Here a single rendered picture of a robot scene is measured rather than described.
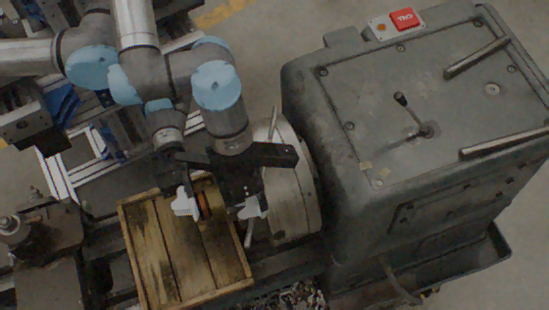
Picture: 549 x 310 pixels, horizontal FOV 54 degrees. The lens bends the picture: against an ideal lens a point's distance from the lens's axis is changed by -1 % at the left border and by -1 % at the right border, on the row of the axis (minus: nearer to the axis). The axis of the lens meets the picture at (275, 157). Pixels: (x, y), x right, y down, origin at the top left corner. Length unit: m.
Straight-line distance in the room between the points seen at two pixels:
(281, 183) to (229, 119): 0.38
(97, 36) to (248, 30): 1.92
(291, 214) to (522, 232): 1.59
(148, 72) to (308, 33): 2.17
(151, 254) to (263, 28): 1.82
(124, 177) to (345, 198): 1.44
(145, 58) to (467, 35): 0.83
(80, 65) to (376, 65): 0.68
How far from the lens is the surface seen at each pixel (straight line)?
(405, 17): 1.47
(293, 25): 3.12
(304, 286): 1.82
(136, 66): 0.97
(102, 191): 2.48
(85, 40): 1.25
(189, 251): 1.55
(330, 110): 1.29
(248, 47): 3.03
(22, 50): 1.35
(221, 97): 0.86
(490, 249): 2.00
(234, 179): 0.99
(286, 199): 1.24
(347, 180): 1.21
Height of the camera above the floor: 2.34
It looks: 62 degrees down
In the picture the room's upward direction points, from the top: 4 degrees counter-clockwise
